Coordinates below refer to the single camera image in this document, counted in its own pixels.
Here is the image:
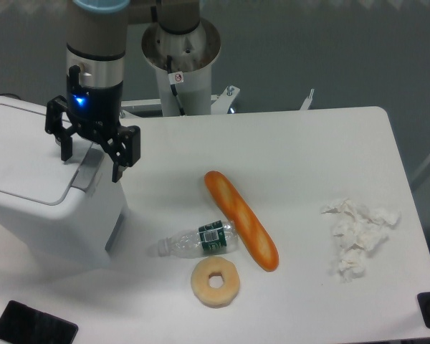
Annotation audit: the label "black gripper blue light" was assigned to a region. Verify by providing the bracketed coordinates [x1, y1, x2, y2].
[44, 66, 141, 183]

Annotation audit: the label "white trash can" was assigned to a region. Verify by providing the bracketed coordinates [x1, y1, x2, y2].
[0, 96, 128, 267]

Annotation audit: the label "black smartphone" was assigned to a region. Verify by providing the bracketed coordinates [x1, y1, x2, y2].
[0, 300, 78, 344]

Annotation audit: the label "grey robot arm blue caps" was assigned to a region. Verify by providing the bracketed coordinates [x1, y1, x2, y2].
[45, 1, 200, 183]

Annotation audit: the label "clear plastic bottle green label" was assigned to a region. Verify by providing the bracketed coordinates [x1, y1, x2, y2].
[157, 220, 239, 259]

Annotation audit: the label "orange baguette bread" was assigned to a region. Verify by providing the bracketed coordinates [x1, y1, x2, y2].
[204, 171, 280, 272]

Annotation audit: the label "beige donut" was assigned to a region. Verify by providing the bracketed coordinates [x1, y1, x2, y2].
[191, 257, 240, 307]

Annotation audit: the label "crumpled white tissue paper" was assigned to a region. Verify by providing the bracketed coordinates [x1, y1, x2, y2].
[320, 198, 401, 283]

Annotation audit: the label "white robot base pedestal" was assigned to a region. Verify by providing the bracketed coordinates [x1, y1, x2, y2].
[121, 18, 240, 117]

